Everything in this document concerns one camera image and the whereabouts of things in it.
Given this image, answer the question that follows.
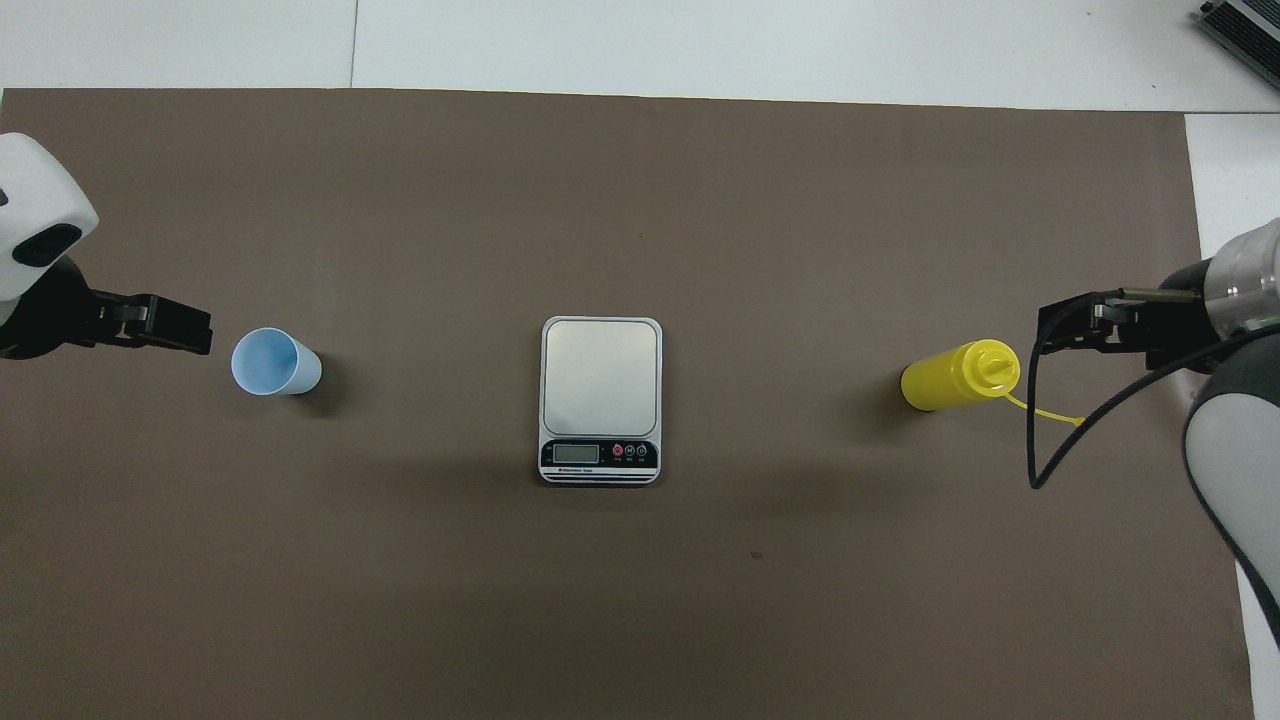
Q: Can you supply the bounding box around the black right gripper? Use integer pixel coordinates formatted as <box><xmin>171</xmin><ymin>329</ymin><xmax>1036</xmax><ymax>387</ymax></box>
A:
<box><xmin>1038</xmin><ymin>260</ymin><xmax>1227</xmax><ymax>374</ymax></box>

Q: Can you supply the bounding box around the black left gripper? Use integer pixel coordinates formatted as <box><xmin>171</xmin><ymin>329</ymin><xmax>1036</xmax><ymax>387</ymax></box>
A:
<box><xmin>0</xmin><ymin>255</ymin><xmax>214</xmax><ymax>361</ymax></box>

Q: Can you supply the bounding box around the light blue plastic cup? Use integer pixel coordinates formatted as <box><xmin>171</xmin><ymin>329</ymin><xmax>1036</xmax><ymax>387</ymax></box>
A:
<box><xmin>231</xmin><ymin>327</ymin><xmax>323</xmax><ymax>397</ymax></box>

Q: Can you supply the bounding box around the yellow squeeze bottle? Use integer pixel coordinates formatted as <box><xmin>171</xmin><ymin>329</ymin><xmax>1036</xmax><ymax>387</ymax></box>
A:
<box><xmin>900</xmin><ymin>338</ymin><xmax>1086</xmax><ymax>429</ymax></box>

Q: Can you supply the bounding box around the silver digital kitchen scale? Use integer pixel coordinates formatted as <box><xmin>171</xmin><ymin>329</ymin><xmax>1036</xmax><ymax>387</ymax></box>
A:
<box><xmin>538</xmin><ymin>316</ymin><xmax>664</xmax><ymax>487</ymax></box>

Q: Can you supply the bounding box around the grey ribbed metal device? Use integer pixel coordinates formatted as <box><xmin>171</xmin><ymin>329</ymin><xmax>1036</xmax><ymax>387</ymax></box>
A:
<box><xmin>1197</xmin><ymin>0</ymin><xmax>1280</xmax><ymax>93</ymax></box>

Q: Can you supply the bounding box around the brown paper table mat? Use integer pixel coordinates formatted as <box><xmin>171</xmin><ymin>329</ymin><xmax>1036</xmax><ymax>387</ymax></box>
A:
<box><xmin>0</xmin><ymin>88</ymin><xmax>1256</xmax><ymax>720</ymax></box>

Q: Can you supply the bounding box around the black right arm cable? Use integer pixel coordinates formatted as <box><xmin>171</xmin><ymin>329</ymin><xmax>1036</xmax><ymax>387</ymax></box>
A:
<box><xmin>1027</xmin><ymin>288</ymin><xmax>1280</xmax><ymax>490</ymax></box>

